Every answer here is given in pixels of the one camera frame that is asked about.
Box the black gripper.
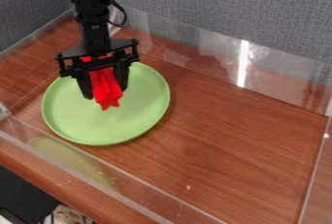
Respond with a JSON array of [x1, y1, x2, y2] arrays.
[[55, 38, 141, 100]]

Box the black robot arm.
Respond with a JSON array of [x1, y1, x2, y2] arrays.
[[55, 0, 141, 100]]

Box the clear acrylic enclosure wall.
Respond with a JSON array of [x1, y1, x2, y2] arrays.
[[0, 11, 332, 224]]

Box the red ridged carrot block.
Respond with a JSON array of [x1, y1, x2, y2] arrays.
[[89, 67, 124, 111]]

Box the green round plate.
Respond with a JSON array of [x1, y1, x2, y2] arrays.
[[42, 63, 172, 145]]

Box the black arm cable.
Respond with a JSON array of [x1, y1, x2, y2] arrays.
[[106, 0, 130, 28]]

